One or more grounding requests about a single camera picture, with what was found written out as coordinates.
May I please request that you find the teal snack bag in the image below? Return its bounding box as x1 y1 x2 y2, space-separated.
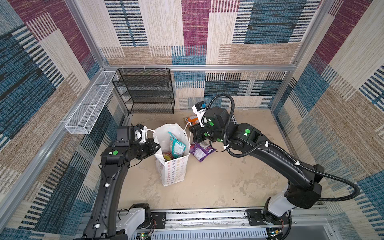
168 132 187 159

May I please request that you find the white printed paper bag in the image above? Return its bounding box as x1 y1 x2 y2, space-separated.
153 124 191 187

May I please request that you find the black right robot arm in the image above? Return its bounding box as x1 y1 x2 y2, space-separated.
190 94 360 217

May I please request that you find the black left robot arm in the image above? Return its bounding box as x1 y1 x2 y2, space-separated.
81 124 161 240

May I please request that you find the orange snack bag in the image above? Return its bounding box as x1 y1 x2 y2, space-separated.
184 115 200 126

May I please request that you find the purple snack bag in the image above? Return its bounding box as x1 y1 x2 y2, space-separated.
190 142 216 162

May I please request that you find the black wire mesh shelf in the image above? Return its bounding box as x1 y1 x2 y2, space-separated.
112 68 175 114

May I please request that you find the white wire mesh basket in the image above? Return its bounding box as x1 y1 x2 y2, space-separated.
65 71 115 135

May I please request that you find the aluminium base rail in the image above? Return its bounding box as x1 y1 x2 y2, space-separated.
74 206 337 240

